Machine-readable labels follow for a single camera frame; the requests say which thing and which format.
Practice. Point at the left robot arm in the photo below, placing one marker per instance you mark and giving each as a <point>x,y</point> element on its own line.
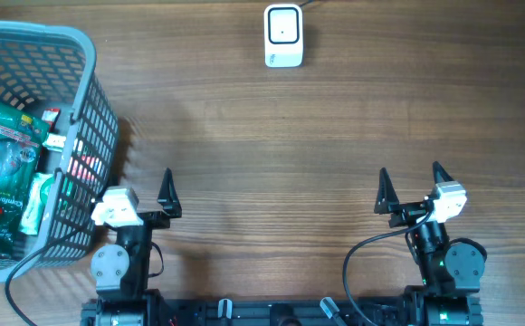
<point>121,270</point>

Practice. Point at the mint green wipes pack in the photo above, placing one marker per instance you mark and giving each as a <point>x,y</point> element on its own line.
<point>38,196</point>

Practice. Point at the red white small carton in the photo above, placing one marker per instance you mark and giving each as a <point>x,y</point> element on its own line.
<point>85,169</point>

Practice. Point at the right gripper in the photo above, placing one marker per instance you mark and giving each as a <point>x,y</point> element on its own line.
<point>387,202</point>

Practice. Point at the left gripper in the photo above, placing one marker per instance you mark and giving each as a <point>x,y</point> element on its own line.
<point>171,208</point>

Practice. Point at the red stick sachet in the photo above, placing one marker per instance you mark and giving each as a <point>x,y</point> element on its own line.
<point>50,116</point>

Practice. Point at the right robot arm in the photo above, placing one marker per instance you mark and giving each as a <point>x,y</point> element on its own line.
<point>451,269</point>

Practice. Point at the small green white box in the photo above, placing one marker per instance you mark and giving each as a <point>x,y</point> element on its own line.
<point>54,142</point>

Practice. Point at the black mounting rail base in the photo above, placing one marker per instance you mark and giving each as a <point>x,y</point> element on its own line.
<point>378,310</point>

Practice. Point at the white barcode scanner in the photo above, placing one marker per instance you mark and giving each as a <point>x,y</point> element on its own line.
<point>283,36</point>

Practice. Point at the green 3M gloves package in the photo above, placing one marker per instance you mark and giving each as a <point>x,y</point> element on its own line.
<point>21,139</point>

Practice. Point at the grey plastic shopping basket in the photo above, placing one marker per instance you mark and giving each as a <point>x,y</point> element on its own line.
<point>46,66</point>

